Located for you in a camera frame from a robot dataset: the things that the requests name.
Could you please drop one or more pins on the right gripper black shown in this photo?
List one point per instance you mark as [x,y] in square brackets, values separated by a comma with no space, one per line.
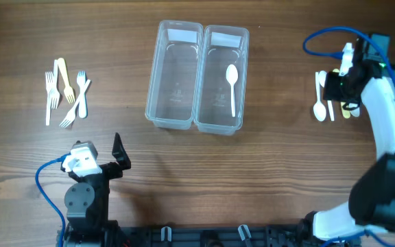
[329,92]

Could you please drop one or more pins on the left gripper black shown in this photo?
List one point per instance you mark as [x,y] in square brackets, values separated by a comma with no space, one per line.
[116,170]

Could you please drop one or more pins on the white plastic spoon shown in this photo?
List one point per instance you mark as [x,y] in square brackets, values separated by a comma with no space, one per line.
[232,77]
[328,106]
[355,112]
[319,109]

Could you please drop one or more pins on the white fork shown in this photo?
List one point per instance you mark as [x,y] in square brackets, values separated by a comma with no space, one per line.
[82,108]
[55,95]
[48,81]

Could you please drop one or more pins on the yellow plastic spoon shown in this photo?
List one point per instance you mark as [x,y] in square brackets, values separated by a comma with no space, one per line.
[345,113]

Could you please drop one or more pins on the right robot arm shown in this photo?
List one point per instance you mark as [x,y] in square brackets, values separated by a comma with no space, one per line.
[371,204]

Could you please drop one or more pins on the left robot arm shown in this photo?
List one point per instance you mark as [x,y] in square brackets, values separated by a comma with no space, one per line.
[87,201]

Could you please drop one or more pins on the left clear plastic container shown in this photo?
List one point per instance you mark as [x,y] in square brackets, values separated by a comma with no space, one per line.
[174,74]

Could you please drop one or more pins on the clear plastic container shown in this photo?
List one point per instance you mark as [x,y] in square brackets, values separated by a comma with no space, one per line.
[222,45]
[174,74]

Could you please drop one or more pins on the right clear plastic container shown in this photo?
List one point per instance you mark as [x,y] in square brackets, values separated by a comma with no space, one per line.
[222,45]

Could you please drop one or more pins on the white fork diagonal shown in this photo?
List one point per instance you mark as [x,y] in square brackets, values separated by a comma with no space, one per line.
[71,115]

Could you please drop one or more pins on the yellow plastic fork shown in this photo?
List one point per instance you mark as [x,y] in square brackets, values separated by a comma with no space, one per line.
[68,90]

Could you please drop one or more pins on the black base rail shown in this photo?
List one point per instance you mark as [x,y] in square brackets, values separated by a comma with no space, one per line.
[265,236]

